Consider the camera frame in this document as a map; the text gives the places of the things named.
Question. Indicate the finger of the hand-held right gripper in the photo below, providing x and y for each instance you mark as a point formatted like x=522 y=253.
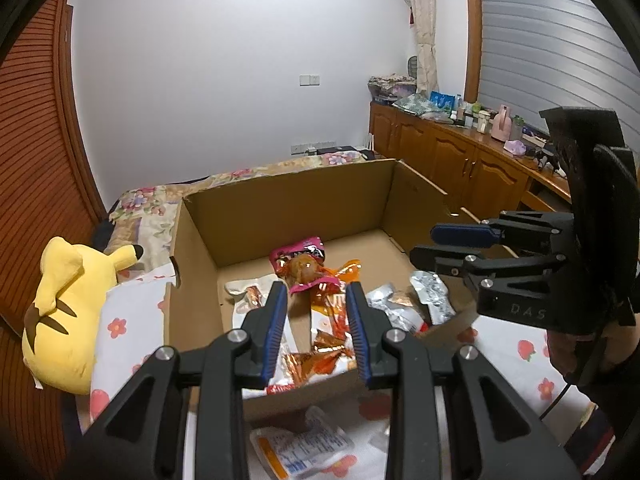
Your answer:
x=440 y=260
x=465 y=234

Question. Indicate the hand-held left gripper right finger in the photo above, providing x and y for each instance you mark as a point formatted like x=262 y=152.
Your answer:
x=358 y=332

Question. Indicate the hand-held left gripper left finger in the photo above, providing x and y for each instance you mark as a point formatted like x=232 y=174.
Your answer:
x=273 y=332

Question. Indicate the silver packet with blue edge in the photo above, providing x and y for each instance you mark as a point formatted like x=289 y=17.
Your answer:
x=432 y=295

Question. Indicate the orange snack packet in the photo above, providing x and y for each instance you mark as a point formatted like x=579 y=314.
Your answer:
x=330 y=310

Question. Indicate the silver packet with red edge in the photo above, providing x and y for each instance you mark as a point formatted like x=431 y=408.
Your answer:
x=395 y=312

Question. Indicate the white chicken wing snack packet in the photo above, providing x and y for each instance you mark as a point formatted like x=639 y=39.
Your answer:
x=247 y=292

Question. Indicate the pink snack packet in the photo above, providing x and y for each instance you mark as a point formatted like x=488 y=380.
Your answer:
x=300 y=267

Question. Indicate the brown cardboard box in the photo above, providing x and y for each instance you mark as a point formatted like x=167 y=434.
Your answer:
x=280 y=220

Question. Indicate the white packet with orange label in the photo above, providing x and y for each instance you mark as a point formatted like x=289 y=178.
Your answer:
x=300 y=445

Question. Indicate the person's right hand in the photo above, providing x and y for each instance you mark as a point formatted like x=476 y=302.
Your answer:
x=565 y=355

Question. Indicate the wooden cabinet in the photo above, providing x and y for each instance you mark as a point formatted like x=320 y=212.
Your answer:
x=450 y=150

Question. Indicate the purple cloth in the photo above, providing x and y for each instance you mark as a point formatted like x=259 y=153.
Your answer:
x=515 y=146

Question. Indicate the white jar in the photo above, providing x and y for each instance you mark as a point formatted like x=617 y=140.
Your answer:
x=482 y=122

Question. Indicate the row of small bottles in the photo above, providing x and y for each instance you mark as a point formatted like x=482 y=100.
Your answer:
x=462 y=112

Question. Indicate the blue box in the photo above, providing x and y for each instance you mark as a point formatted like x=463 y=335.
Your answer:
x=442 y=100

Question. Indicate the green patterned cloth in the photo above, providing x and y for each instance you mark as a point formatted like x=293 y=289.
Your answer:
x=415 y=104

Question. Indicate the strawberry print bed sheet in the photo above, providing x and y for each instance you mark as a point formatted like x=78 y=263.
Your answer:
x=130 y=320

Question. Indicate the floral cloth bag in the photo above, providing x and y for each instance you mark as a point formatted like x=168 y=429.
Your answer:
x=390 y=87

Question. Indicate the floral quilt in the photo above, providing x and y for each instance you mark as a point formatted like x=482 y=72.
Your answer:
x=150 y=210

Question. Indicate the small grey fan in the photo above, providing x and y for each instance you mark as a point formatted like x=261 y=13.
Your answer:
x=412 y=65

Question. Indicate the beige curtain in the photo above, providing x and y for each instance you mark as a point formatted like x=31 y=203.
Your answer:
x=425 y=35

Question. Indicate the grey window blind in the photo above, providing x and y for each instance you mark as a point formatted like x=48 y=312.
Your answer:
x=550 y=35

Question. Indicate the yellow plush toy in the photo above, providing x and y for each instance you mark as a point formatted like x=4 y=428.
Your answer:
x=65 y=300

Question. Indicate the wooden slatted wardrobe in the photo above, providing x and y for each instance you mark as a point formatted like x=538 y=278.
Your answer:
x=35 y=160

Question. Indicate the wooden window frame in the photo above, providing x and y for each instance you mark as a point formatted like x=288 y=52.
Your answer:
x=471 y=35

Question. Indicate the white wall switch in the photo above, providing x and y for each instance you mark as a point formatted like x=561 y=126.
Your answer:
x=309 y=79

